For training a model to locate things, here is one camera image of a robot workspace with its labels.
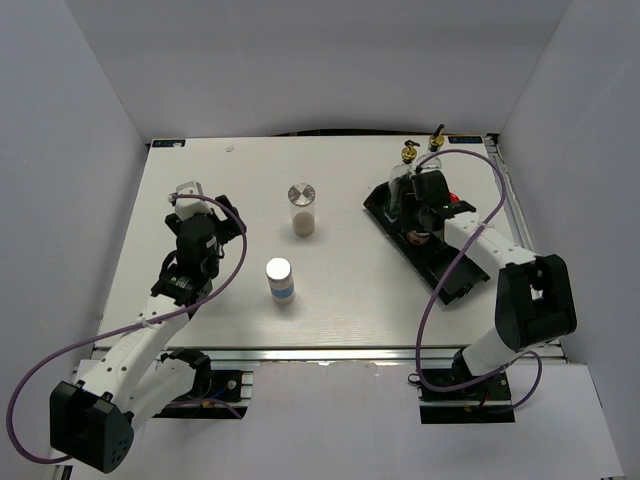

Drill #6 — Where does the small white-lid sauce jar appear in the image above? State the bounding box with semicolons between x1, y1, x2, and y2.
406;231;431;246

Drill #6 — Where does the clear silver-lid spice jar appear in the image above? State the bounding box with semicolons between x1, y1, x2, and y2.
287;182;316;237

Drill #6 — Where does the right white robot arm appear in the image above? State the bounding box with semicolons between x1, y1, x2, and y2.
412;170;577;399

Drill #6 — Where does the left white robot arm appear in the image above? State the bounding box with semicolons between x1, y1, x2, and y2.
49;189;246;473

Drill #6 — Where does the black plastic organizer tray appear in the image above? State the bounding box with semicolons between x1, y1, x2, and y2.
363;183;490;305

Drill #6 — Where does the blue-label silver-lid shaker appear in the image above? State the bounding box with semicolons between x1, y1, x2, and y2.
265;257;295;304

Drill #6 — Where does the blue table logo sticker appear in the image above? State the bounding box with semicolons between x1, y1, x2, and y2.
151;139;186;149

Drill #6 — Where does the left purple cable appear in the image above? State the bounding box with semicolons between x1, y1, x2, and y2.
5;193;250;464

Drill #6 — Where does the purple cable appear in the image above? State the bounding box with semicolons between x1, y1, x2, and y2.
5;193;250;464
414;147;544;414

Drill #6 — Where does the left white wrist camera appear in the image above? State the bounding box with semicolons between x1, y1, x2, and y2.
168;180;211;221

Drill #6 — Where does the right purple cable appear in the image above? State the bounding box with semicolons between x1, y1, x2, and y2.
414;147;544;414

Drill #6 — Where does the aluminium table frame rail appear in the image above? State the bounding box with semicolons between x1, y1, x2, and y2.
67;133;569;365

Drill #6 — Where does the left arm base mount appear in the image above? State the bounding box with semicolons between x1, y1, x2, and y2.
155;348;254;420

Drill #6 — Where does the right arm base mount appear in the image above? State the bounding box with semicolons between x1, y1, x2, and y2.
407;373;515;425

